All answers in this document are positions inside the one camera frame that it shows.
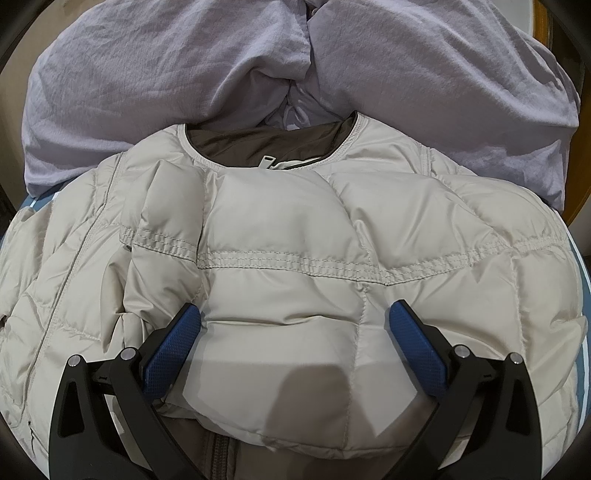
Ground blue striped bed sheet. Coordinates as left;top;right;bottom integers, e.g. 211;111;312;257
0;191;591;444

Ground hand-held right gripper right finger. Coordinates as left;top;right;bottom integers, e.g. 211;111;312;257
389;299;538;480

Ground beige puffer jacket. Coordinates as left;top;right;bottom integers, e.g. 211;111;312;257
0;111;583;480

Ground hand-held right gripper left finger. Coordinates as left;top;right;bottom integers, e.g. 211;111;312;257
54;303;203;480

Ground lavender garment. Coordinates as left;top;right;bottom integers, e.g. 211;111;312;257
19;0;581;213

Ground wooden bed frame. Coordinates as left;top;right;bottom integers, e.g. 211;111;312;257
531;0;591;227

